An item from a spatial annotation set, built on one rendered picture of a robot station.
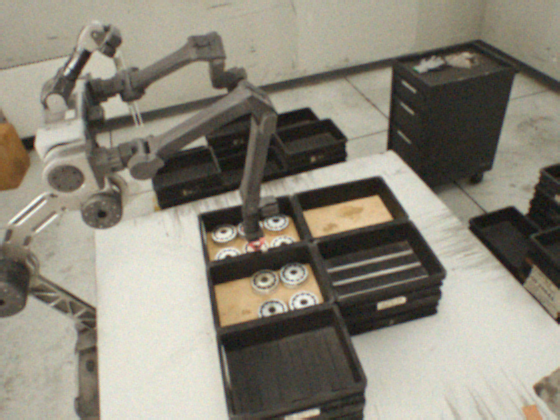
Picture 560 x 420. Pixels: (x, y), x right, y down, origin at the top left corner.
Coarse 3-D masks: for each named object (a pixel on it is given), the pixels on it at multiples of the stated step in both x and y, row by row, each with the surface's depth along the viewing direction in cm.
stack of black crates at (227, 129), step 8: (232, 120) 332; (240, 120) 334; (248, 120) 336; (224, 128) 330; (232, 128) 330; (240, 128) 329; (248, 128) 308; (208, 136) 304; (216, 136) 303; (224, 136) 305; (232, 136) 308; (240, 136) 310; (248, 136) 312; (208, 144) 316; (216, 144) 308; (224, 144) 310; (232, 144) 311; (240, 144) 313; (248, 144) 315; (216, 152) 311; (224, 152) 313; (232, 152) 316; (240, 152) 317
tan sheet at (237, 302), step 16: (224, 288) 174; (240, 288) 174; (288, 288) 172; (304, 288) 171; (224, 304) 168; (240, 304) 168; (256, 304) 167; (288, 304) 166; (224, 320) 163; (240, 320) 163
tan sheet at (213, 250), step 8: (288, 216) 202; (208, 232) 198; (264, 232) 195; (288, 232) 194; (296, 232) 194; (208, 240) 195; (240, 240) 193; (272, 240) 192; (296, 240) 190; (208, 248) 191; (216, 248) 191; (224, 248) 190; (240, 248) 189
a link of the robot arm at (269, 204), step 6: (264, 198) 168; (270, 198) 168; (252, 204) 161; (264, 204) 166; (270, 204) 168; (276, 204) 169; (252, 210) 164; (264, 210) 168; (270, 210) 169; (276, 210) 170
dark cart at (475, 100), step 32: (416, 64) 299; (480, 64) 292; (512, 64) 281; (416, 96) 288; (448, 96) 276; (480, 96) 284; (416, 128) 299; (448, 128) 292; (480, 128) 300; (416, 160) 310; (448, 160) 309; (480, 160) 319
